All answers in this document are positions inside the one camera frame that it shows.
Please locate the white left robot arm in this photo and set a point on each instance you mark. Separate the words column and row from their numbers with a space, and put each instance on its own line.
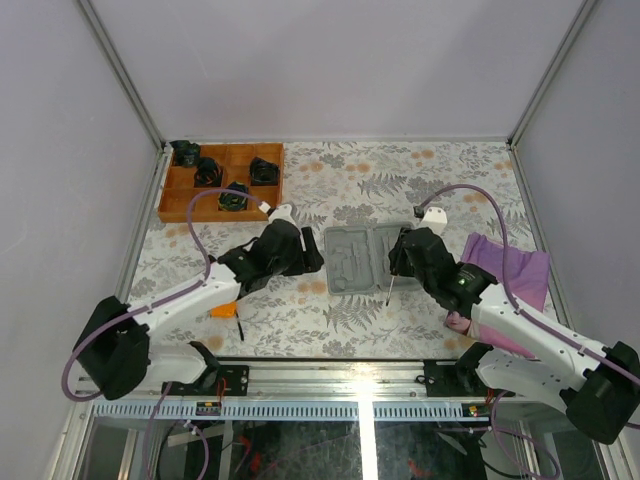
column 119, row 347

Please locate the grey plastic tool case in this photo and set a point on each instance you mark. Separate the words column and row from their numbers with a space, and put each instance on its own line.
column 357, row 260

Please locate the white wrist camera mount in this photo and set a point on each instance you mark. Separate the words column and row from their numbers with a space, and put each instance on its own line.
column 434, row 218
column 281, row 212

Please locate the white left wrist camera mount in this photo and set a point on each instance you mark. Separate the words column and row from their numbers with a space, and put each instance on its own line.
column 281, row 212

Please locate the black tape roll right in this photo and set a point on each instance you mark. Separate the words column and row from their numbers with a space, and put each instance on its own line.
column 263, row 173

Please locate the orange tape measure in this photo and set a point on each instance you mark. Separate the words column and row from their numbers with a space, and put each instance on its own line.
column 228, row 310

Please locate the small black yellow screwdriver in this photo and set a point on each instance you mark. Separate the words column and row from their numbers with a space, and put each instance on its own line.
column 390, row 290

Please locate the aluminium front rail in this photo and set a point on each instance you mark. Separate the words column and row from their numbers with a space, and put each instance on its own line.
column 294, row 380

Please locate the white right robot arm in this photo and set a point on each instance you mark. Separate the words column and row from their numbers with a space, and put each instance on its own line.
column 595, row 386

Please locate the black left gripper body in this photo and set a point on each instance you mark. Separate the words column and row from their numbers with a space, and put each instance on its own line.
column 293, row 265

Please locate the orange wooden compartment tray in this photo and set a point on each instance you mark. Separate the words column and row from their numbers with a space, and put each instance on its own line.
column 227, row 182

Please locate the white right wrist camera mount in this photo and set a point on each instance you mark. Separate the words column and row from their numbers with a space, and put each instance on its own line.
column 434, row 218

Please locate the black blue tape roll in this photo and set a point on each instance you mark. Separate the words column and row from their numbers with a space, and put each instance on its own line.
column 234, row 197

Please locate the black tape roll top-left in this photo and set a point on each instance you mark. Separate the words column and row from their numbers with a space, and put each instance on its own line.
column 186, row 154

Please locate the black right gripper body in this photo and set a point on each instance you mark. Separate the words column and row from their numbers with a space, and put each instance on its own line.
column 402, row 266

